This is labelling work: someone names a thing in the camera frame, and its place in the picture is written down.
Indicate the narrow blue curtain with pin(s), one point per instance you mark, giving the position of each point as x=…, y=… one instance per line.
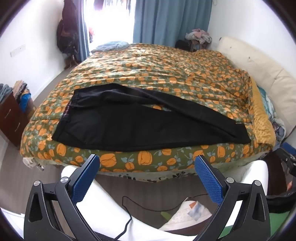
x=82, y=34

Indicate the green mat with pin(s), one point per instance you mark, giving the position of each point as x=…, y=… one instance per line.
x=279, y=223

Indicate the green orange floral blanket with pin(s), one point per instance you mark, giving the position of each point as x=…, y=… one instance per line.
x=161, y=69

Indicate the patterned bed sheet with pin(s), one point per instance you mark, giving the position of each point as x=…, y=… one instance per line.
x=148, y=176

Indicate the light blue cloth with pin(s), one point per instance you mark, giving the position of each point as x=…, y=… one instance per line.
x=111, y=45

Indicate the black pants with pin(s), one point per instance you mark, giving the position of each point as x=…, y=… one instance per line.
x=115, y=122

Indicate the cream padded headboard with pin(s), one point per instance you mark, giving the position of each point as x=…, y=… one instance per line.
x=266, y=64

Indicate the blue patterned bedding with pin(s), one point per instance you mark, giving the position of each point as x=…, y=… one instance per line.
x=274, y=115

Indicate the white wall socket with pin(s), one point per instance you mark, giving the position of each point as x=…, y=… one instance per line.
x=17, y=51

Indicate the stack of folded clothes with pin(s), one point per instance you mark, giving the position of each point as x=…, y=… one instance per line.
x=22, y=92

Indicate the brown wooden cabinet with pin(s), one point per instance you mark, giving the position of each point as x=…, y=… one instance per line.
x=10, y=120

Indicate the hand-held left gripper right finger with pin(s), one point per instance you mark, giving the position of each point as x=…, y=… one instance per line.
x=209, y=180

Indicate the pile of crumpled clothes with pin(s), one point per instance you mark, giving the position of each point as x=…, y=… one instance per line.
x=198, y=36

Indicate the dark bedside stand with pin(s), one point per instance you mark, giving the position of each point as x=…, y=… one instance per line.
x=182, y=45

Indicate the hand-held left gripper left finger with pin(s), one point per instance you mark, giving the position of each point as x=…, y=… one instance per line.
x=84, y=180

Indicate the red hanging cloth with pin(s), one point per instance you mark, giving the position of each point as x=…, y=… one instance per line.
x=91, y=34

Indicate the dark hanging clothes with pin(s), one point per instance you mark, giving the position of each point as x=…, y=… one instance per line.
x=67, y=37

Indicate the wide blue curtain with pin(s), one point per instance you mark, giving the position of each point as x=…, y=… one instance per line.
x=171, y=20

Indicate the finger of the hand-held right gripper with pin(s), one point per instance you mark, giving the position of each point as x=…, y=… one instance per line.
x=289, y=148

